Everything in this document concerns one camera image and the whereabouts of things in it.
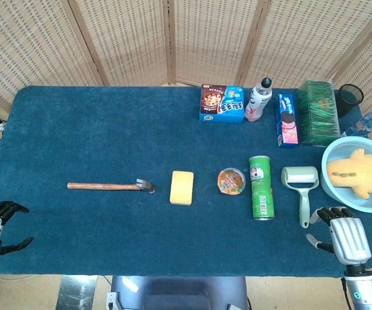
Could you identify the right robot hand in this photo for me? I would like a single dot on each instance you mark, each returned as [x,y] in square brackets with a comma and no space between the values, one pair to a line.
[347,235]

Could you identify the robot base body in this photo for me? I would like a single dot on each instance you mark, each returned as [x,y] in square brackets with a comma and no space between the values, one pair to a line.
[179,292]

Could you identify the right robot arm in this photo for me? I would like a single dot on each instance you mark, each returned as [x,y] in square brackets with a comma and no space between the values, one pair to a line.
[363,287]

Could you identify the yellow sponge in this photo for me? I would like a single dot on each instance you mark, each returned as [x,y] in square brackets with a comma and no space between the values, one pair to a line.
[181,187]

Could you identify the light blue plastic basin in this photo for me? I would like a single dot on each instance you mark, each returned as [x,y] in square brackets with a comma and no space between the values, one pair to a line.
[357,174]

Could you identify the yellow plush toy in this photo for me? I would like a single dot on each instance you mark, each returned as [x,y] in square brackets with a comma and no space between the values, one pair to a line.
[360,172]

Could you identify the pale green lint roller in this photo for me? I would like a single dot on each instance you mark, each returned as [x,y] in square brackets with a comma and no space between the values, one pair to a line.
[300,184]

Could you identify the green chips can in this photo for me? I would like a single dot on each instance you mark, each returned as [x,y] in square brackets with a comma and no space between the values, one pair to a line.
[261,187]

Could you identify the clear water bottle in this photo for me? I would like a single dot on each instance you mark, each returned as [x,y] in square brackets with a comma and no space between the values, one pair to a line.
[365,124]

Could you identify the green patterned box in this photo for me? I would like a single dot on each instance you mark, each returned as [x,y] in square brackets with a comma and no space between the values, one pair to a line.
[318,113]

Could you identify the small instant noodle cup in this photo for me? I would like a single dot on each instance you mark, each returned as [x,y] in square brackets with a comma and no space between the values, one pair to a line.
[231,181]

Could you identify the blue pink cookie box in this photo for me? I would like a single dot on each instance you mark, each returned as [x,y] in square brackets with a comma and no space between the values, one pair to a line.
[286,121]

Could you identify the black mesh pen cup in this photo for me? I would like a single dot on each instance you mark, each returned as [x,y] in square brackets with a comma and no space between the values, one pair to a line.
[350,99]

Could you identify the dark blue table cloth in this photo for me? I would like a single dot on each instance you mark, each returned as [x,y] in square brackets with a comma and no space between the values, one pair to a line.
[108,145]

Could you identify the white pink drink bottle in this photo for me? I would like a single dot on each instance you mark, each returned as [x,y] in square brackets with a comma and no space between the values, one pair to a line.
[259,100]

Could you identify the blue snack box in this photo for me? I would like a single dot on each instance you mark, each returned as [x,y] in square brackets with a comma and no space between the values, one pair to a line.
[222,103]

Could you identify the woven folding screen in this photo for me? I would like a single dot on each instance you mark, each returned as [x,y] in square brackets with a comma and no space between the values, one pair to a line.
[186,38]

